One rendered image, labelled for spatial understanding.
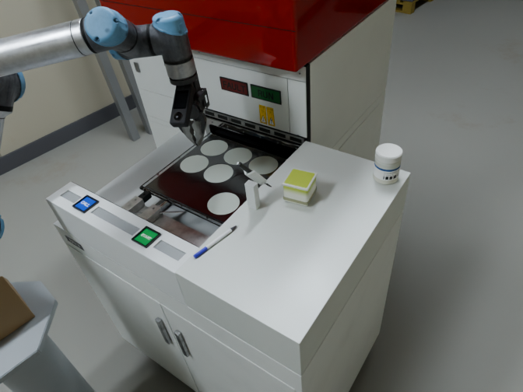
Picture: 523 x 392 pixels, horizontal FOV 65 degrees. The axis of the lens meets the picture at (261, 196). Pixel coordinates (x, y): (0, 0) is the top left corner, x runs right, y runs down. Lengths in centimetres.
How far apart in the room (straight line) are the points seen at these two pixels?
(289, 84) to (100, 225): 69
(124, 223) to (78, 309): 121
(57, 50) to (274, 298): 71
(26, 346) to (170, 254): 43
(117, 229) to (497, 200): 219
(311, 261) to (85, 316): 154
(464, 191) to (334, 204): 171
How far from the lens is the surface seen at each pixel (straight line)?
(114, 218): 124
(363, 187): 120
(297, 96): 131
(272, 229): 108
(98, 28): 97
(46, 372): 144
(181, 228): 125
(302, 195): 111
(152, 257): 109
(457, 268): 234
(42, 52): 105
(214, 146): 151
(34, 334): 127
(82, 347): 223
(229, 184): 133
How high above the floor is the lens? 175
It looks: 42 degrees down
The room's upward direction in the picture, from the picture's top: 7 degrees counter-clockwise
